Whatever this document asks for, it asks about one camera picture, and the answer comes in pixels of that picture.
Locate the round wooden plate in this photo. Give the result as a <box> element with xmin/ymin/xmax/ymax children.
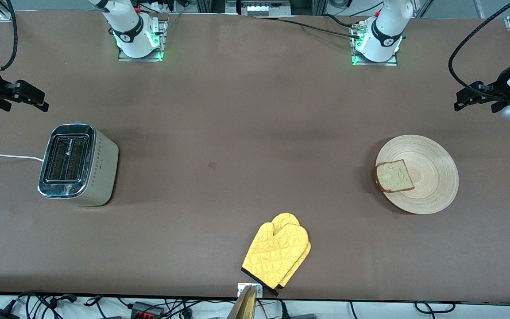
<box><xmin>375</xmin><ymin>134</ymin><xmax>460</xmax><ymax>215</ymax></box>

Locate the brown bread slice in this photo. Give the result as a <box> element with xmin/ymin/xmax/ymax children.
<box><xmin>374</xmin><ymin>159</ymin><xmax>415</xmax><ymax>193</ymax></box>

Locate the silver two-slot toaster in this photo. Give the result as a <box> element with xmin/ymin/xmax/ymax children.
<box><xmin>38</xmin><ymin>123</ymin><xmax>119</xmax><ymax>207</ymax></box>

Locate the yellow quilted oven mitt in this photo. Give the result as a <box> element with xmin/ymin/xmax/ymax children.
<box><xmin>241</xmin><ymin>222</ymin><xmax>309</xmax><ymax>291</ymax></box>
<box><xmin>272</xmin><ymin>213</ymin><xmax>312</xmax><ymax>297</ymax></box>

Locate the white power strip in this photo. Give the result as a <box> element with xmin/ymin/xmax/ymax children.
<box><xmin>241</xmin><ymin>1</ymin><xmax>292</xmax><ymax>17</ymax></box>

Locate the black red connector block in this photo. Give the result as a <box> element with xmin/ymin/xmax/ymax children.
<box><xmin>132</xmin><ymin>302</ymin><xmax>165</xmax><ymax>318</ymax></box>

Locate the black plug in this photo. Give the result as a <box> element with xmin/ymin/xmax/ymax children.
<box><xmin>281</xmin><ymin>301</ymin><xmax>317</xmax><ymax>319</ymax></box>

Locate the tan pointed bar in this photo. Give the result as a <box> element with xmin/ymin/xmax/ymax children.
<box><xmin>226</xmin><ymin>286</ymin><xmax>258</xmax><ymax>319</ymax></box>

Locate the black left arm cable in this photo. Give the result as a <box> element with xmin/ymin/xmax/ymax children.
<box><xmin>448</xmin><ymin>0</ymin><xmax>510</xmax><ymax>101</ymax></box>

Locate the white toaster power cord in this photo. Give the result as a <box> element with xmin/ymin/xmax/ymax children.
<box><xmin>0</xmin><ymin>153</ymin><xmax>44</xmax><ymax>162</ymax></box>

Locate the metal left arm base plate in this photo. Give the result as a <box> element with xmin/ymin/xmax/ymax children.
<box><xmin>351</xmin><ymin>22</ymin><xmax>398</xmax><ymax>67</ymax></box>

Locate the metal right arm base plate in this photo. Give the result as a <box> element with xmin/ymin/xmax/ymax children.
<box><xmin>118</xmin><ymin>20</ymin><xmax>167</xmax><ymax>62</ymax></box>

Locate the black braided table cable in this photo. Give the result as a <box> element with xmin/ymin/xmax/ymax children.
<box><xmin>255</xmin><ymin>17</ymin><xmax>363</xmax><ymax>39</ymax></box>

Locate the black tangled cable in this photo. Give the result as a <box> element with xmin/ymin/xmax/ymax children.
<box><xmin>16</xmin><ymin>292</ymin><xmax>78</xmax><ymax>319</ymax></box>

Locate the black looped floor cable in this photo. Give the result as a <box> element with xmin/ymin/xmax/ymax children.
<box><xmin>414</xmin><ymin>301</ymin><xmax>456</xmax><ymax>315</ymax></box>

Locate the small metal camera bracket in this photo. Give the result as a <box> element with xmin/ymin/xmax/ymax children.
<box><xmin>237</xmin><ymin>284</ymin><xmax>263</xmax><ymax>298</ymax></box>

